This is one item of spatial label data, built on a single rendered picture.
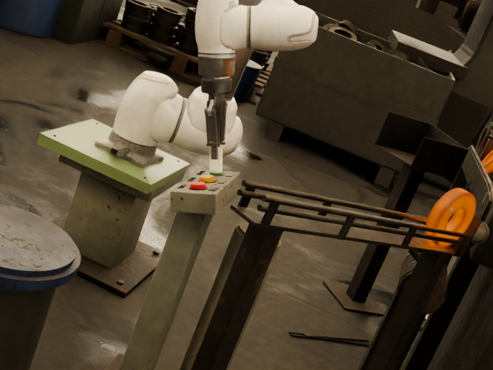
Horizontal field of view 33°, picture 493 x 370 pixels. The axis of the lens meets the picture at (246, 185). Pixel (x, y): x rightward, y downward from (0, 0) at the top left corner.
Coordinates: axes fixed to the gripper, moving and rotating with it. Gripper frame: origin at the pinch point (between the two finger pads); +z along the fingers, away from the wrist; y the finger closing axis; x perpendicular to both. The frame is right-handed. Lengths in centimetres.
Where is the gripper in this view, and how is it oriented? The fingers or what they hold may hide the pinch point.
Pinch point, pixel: (216, 158)
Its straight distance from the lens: 206.1
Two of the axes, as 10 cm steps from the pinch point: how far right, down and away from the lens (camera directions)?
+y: 2.4, -2.3, 9.4
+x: -9.7, -0.7, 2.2
